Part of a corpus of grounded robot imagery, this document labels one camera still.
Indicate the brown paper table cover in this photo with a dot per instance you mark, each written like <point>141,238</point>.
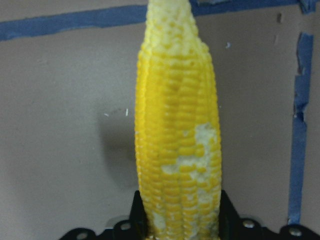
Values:
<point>67,92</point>

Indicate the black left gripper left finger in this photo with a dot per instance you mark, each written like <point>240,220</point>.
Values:
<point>133,228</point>

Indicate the yellow corn cob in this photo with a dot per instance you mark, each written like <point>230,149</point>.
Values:
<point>177,130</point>

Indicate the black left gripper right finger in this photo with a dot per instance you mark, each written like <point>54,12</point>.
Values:
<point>234,227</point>

